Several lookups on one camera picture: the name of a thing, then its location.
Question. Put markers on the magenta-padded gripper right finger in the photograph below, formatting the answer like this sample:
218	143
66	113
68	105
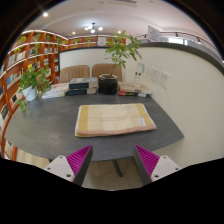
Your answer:
165	166

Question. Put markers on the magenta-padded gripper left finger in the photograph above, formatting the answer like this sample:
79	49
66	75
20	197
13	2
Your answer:
58	166

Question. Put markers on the cream and yellow striped towel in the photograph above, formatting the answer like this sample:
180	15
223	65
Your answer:
113	120

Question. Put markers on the dark table leg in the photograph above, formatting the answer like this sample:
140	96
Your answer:
117	168

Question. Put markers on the thin white book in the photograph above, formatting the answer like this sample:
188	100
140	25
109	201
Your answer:
53	95

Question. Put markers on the dark blue book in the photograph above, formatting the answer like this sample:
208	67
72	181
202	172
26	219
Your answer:
80	91

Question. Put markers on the leafy plant in white pot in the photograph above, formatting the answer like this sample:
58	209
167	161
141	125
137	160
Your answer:
30	93

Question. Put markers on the white picture book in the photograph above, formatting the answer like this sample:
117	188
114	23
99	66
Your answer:
58	87

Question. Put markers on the red and black book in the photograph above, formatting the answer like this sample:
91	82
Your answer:
128	94

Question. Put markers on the white card with teal tab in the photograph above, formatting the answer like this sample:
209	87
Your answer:
139	75

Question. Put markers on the tall plant in black pot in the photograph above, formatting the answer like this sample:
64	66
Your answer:
107	85

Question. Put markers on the tan padded chair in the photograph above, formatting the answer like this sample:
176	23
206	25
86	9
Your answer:
100	70
75	72

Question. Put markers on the orange bookshelf unit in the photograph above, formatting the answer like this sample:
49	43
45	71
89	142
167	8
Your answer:
13	60

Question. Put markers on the white curtains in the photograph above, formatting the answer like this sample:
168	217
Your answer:
203	46

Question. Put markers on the small framed white sign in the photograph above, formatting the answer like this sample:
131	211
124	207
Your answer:
102	41

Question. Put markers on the white standing sign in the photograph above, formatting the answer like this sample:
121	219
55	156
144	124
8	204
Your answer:
154	33

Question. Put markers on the black ceiling chandelier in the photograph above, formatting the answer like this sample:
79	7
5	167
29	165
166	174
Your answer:
93	29

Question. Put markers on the recessed ceiling spotlights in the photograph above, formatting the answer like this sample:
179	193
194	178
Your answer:
45	14

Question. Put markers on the ceiling air vent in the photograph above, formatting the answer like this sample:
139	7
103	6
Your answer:
121	2

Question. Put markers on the white wall socket plate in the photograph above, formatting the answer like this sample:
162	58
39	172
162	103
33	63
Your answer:
164	79
154	74

